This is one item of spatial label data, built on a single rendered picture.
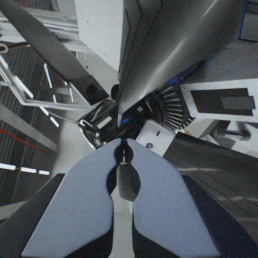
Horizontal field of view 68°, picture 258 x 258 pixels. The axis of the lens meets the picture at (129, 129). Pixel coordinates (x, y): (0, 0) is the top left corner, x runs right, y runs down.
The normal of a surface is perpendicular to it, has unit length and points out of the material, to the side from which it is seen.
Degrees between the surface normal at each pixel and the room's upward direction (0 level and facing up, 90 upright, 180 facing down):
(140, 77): 20
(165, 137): 61
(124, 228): 90
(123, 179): 84
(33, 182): 90
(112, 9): 50
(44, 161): 90
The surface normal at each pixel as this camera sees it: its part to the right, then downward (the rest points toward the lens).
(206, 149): -0.48, -0.13
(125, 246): 0.11, -0.27
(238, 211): -0.51, 0.15
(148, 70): -0.94, 0.17
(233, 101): -0.69, 0.62
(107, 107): -0.14, -0.63
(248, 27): -0.07, 0.90
